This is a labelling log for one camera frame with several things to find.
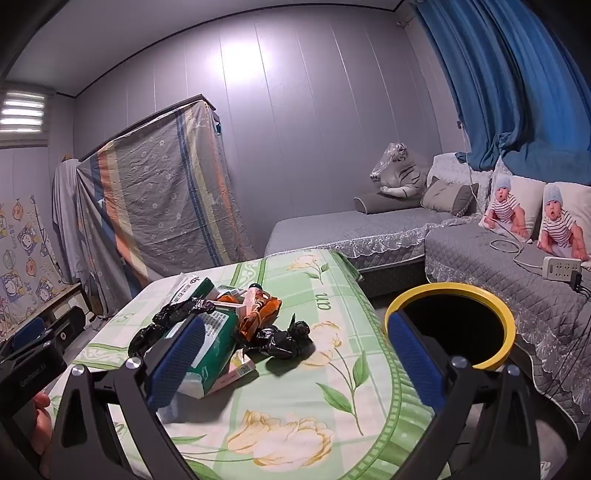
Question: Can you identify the green tissue pack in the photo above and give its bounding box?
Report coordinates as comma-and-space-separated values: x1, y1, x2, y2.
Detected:
161, 276, 245, 400

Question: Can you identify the grey bolster cushion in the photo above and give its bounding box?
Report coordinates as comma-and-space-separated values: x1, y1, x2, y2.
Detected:
353, 191, 402, 215

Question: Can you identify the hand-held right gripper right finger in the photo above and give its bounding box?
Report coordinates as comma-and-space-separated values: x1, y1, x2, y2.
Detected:
385, 310, 550, 480

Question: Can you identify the striped sheet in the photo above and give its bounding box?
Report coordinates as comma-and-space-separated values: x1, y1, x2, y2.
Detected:
76, 95, 257, 315

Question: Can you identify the yellow rimmed trash bin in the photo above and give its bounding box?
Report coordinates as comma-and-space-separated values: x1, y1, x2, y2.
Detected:
385, 282, 516, 371

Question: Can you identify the blue curtain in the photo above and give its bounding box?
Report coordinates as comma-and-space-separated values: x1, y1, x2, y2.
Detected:
413, 0, 591, 188

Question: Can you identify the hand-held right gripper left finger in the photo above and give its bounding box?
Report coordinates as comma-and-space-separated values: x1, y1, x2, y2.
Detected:
39, 314, 208, 480

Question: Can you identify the white medicine box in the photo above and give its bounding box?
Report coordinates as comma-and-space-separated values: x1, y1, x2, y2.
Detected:
203, 353, 257, 395

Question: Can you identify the pink tube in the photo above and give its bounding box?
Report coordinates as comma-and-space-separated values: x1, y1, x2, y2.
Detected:
240, 284, 266, 319

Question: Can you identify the grey square cushion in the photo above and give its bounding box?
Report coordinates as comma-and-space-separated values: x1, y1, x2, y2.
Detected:
420, 175, 480, 217

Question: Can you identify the grey cloth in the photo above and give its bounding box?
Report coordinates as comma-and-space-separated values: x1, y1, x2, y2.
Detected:
52, 158, 93, 284

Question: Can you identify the white cable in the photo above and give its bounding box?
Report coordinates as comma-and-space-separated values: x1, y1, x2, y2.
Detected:
464, 152, 546, 268

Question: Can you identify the white tiger plush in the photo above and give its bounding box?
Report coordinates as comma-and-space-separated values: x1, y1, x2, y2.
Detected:
369, 142, 435, 200

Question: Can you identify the grey quilted sofa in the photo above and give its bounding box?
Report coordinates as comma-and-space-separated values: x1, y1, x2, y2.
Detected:
263, 152, 591, 435

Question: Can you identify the window blind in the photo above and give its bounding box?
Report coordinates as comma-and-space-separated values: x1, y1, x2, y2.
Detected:
0, 88, 51, 148

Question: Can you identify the orange snack wrapper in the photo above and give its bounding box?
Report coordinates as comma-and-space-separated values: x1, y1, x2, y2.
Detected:
238, 295, 282, 344

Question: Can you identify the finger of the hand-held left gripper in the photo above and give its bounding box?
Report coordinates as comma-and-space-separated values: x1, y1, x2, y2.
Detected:
0, 318, 57, 357

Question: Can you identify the cartoon printed cloth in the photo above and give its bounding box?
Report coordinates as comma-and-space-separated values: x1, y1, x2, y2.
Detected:
0, 194, 68, 337

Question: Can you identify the low wooden cabinet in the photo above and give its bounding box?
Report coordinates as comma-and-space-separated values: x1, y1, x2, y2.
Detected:
0, 281, 93, 344

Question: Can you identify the baby print pillow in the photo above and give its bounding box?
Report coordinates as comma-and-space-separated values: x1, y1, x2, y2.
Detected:
536, 181, 591, 271
478, 159, 546, 243

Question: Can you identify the white power strip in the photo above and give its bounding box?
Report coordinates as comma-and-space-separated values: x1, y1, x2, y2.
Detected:
541, 256, 583, 280

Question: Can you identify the long black plastic bag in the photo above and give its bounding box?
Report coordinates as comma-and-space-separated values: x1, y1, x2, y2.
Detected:
128, 298, 218, 356

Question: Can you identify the person's left hand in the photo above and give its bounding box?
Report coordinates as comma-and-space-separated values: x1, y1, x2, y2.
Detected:
28, 391, 55, 478

